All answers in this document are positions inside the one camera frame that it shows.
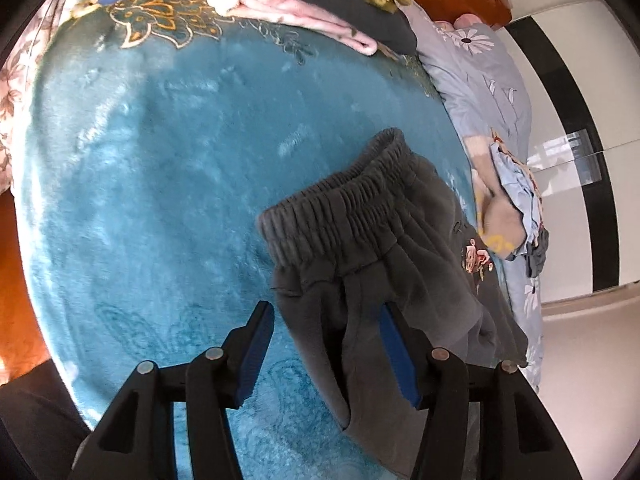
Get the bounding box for small dark grey garment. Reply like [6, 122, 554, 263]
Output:
[522, 227, 551, 278]

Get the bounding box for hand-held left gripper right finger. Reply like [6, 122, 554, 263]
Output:
[379, 302, 583, 480]

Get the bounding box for orange wooden furniture panel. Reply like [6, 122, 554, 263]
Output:
[0, 190, 51, 386]

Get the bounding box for black folded cloth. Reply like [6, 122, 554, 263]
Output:
[164, 0, 418, 56]

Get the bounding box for dark cloth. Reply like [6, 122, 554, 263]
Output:
[0, 360, 93, 480]

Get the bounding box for blue floral plush blanket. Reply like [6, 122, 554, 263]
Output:
[10, 0, 516, 480]

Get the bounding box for light blue printed garment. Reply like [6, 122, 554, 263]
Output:
[487, 130, 546, 256]

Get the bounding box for dark grey fleece pants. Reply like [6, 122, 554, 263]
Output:
[256, 127, 531, 478]

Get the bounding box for light blue floral duvet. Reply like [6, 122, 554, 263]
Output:
[400, 2, 546, 396]

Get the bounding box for beige garment with yellow print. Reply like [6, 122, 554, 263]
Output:
[470, 135, 528, 261]

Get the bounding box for pink folded cloth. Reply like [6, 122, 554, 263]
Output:
[202, 0, 378, 57]

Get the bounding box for white wardrobe with black stripe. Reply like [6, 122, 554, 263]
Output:
[502, 0, 640, 306]

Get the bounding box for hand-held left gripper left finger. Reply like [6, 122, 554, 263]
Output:
[65, 300, 276, 480]

